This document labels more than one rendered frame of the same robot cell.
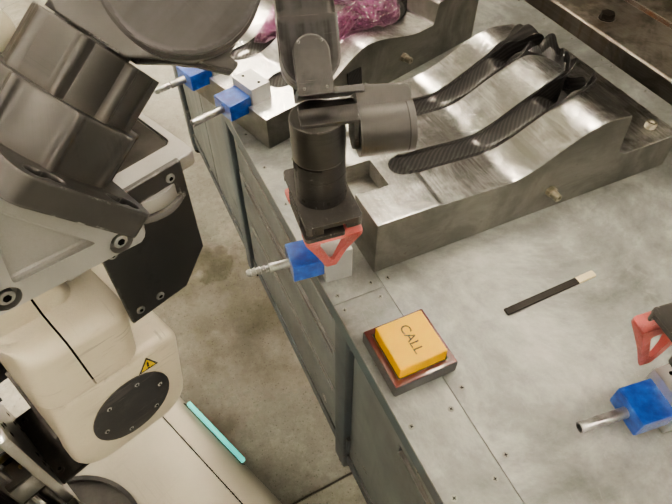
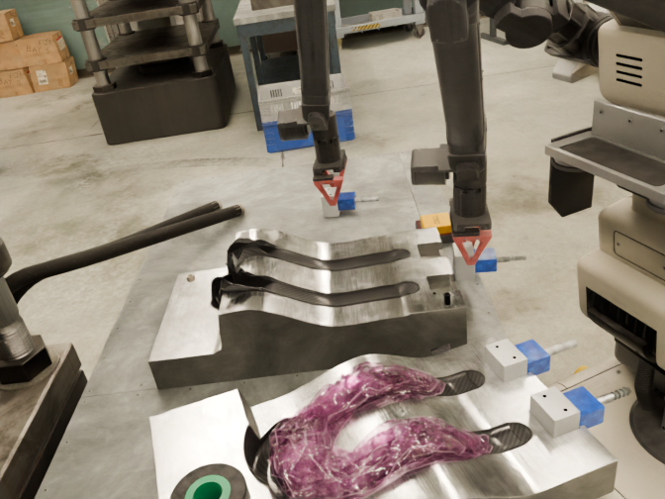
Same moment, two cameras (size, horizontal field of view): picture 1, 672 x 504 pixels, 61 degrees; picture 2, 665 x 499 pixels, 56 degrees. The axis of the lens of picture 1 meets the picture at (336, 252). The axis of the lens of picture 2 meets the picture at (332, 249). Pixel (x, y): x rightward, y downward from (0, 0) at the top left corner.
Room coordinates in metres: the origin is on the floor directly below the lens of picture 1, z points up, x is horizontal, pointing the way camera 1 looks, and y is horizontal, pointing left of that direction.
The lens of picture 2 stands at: (1.45, 0.24, 1.45)
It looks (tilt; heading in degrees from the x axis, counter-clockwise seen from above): 30 degrees down; 207
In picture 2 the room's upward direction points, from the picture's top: 9 degrees counter-clockwise
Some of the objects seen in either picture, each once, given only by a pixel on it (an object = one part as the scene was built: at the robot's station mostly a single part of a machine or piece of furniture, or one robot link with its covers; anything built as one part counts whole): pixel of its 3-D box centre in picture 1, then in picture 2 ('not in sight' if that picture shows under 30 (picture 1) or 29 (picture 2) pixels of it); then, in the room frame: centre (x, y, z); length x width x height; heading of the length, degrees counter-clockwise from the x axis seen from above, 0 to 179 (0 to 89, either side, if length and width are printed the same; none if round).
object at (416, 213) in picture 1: (487, 124); (305, 291); (0.68, -0.22, 0.87); 0.50 x 0.26 x 0.14; 115
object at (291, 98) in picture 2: not in sight; (304, 97); (-2.22, -1.71, 0.28); 0.61 x 0.41 x 0.15; 118
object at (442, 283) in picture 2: not in sight; (443, 292); (0.64, 0.01, 0.87); 0.05 x 0.05 x 0.04; 25
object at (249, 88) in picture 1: (228, 105); (534, 356); (0.74, 0.17, 0.86); 0.13 x 0.05 x 0.05; 132
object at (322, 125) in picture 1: (323, 134); (466, 168); (0.47, 0.01, 1.02); 0.07 x 0.06 x 0.07; 99
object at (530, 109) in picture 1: (480, 94); (310, 269); (0.68, -0.20, 0.92); 0.35 x 0.16 x 0.09; 115
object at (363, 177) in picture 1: (362, 187); (431, 258); (0.54, -0.03, 0.87); 0.05 x 0.05 x 0.04; 25
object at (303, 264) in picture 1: (297, 261); (489, 259); (0.45, 0.05, 0.83); 0.13 x 0.05 x 0.05; 108
